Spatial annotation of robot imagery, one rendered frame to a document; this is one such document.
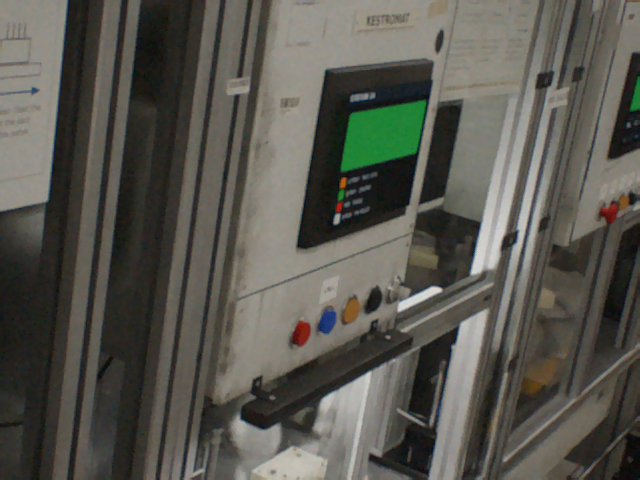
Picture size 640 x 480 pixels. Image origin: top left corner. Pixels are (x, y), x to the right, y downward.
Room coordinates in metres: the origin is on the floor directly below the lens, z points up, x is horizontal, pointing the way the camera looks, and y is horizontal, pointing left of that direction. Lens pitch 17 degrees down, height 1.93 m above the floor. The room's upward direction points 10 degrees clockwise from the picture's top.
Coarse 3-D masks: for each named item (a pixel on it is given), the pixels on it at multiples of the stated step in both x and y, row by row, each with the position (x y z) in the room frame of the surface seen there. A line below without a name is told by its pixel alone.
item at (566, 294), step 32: (576, 256) 2.38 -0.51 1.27; (544, 288) 2.23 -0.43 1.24; (576, 288) 2.42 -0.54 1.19; (608, 288) 3.10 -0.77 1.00; (544, 320) 2.27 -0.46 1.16; (576, 320) 2.47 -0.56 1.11; (608, 320) 3.09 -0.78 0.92; (544, 352) 2.32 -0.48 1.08; (576, 352) 2.53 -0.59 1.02; (544, 384) 2.36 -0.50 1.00
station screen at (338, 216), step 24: (360, 96) 1.32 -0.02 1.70; (384, 96) 1.37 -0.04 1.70; (408, 96) 1.43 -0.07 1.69; (360, 168) 1.35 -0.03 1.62; (384, 168) 1.40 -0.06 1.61; (408, 168) 1.46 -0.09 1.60; (336, 192) 1.31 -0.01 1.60; (360, 192) 1.36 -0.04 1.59; (384, 192) 1.42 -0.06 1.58; (408, 192) 1.48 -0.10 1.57; (336, 216) 1.32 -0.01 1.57; (360, 216) 1.37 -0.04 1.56
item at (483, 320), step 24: (552, 24) 1.92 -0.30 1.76; (552, 48) 1.94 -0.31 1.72; (528, 144) 1.93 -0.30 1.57; (528, 168) 1.95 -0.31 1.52; (504, 264) 1.94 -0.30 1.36; (480, 336) 1.92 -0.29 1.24; (456, 360) 1.93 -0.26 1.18; (480, 360) 1.93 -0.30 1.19; (456, 384) 1.93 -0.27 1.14; (480, 384) 1.95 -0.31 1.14; (456, 432) 1.92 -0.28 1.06; (360, 456) 1.56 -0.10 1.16; (456, 456) 1.92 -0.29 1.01
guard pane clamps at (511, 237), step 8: (544, 72) 1.93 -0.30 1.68; (552, 72) 1.96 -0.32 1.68; (576, 72) 2.06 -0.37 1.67; (536, 80) 1.90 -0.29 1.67; (544, 80) 1.93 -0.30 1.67; (552, 80) 1.96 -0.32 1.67; (576, 80) 2.07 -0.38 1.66; (536, 88) 1.91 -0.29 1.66; (544, 224) 2.08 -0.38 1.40; (512, 232) 1.94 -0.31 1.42; (504, 240) 1.91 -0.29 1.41; (512, 240) 1.94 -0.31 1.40; (504, 248) 1.92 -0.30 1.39; (512, 360) 2.07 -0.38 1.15; (512, 368) 2.08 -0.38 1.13; (200, 472) 1.19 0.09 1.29
